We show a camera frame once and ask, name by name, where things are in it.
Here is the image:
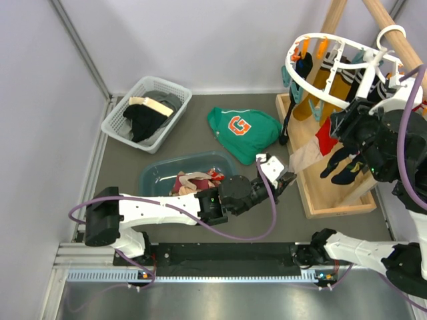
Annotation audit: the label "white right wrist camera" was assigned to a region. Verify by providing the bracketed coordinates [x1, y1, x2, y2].
[368, 75, 424, 115]

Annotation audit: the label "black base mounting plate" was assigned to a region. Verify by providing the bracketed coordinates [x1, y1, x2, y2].
[133, 243, 332, 277]

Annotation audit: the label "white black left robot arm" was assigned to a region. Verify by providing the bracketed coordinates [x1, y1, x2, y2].
[84, 173, 296, 265]

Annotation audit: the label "black sports sock blue accents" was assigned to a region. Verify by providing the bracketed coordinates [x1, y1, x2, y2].
[279, 53, 313, 145]

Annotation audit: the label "wooden hanging rod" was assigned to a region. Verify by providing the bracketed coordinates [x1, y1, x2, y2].
[362, 0, 427, 77]

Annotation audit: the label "clothes pile in basket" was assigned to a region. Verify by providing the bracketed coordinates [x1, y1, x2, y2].
[118, 91, 182, 146]

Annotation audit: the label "red christmas sock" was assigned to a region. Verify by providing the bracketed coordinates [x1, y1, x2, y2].
[289, 117, 338, 174]

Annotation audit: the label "white plastic laundry basket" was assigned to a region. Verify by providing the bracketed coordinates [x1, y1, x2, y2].
[101, 76, 192, 154]

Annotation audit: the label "black white striped sock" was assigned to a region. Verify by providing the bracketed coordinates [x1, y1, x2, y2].
[346, 68, 391, 103]

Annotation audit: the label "wooden rack base frame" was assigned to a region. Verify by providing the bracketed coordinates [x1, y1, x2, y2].
[276, 93, 377, 219]

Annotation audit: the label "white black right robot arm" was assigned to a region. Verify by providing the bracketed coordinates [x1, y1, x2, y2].
[292, 101, 426, 299]

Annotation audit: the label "white round sock hanger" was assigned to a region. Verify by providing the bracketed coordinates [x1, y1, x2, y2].
[282, 25, 406, 109]

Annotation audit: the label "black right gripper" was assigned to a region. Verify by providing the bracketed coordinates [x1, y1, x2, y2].
[328, 95, 392, 181]

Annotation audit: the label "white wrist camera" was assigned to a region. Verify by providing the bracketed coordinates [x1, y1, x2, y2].
[256, 153, 288, 189]
[368, 75, 424, 115]

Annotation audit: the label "aluminium frame rail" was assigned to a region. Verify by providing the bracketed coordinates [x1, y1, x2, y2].
[39, 242, 414, 320]

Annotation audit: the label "green jacket with orange logo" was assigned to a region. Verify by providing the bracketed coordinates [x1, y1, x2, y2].
[207, 107, 282, 165]

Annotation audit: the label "mustard yellow sock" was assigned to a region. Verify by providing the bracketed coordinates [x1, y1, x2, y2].
[293, 66, 337, 125]

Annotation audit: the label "navy sock green yellow buckle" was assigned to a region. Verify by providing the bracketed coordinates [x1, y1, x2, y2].
[331, 155, 366, 185]

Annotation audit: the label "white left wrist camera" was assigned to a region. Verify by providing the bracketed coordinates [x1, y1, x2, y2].
[256, 153, 288, 189]

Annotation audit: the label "blue translucent plastic tub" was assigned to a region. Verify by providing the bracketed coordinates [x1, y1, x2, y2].
[138, 151, 238, 197]

